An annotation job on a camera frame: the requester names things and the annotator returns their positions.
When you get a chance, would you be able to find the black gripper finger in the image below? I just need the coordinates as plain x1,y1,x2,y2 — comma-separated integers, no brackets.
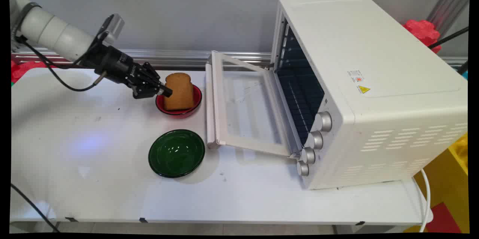
132,78,173,100
139,62,162,87

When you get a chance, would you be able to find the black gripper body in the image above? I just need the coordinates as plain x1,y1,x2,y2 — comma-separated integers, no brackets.
80,45,144,91

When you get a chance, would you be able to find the brown bread slice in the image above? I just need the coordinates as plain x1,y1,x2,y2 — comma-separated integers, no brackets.
164,73,195,111

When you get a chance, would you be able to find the red bowl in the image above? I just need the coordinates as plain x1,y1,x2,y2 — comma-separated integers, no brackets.
156,84,202,119

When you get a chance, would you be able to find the green glass bowl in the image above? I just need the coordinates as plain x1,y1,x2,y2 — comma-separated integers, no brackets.
148,129,205,178

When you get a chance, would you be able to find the glass oven door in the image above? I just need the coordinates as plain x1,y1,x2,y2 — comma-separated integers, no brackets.
205,51,302,158

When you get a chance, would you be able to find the silver oven knob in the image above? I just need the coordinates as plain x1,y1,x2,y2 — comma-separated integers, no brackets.
296,160,310,177
314,111,333,132
300,147,316,164
306,131,324,150

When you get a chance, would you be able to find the white toaster oven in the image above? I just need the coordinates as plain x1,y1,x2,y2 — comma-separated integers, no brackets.
271,0,468,190

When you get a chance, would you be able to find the red crumpled object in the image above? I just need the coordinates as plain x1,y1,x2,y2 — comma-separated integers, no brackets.
402,19,442,54

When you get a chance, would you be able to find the black rod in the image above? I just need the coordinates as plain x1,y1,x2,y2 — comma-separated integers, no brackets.
428,26,469,49

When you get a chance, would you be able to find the yellow foam mat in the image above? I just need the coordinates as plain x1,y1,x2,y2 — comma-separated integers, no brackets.
403,133,470,234

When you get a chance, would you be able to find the aluminium frame rail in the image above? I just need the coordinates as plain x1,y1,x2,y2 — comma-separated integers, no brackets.
11,47,468,69

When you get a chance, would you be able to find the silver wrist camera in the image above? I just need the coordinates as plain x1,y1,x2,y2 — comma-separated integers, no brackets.
100,13,125,44

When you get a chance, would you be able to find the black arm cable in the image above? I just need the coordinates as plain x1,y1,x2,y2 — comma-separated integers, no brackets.
15,14,115,92

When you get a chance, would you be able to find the black floor cable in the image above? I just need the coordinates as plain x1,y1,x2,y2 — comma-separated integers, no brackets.
10,183,60,233

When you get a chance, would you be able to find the white power cord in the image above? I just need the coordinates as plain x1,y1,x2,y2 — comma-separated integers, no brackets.
412,169,431,233

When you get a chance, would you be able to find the aluminium frame post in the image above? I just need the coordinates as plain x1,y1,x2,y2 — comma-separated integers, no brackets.
427,0,470,37

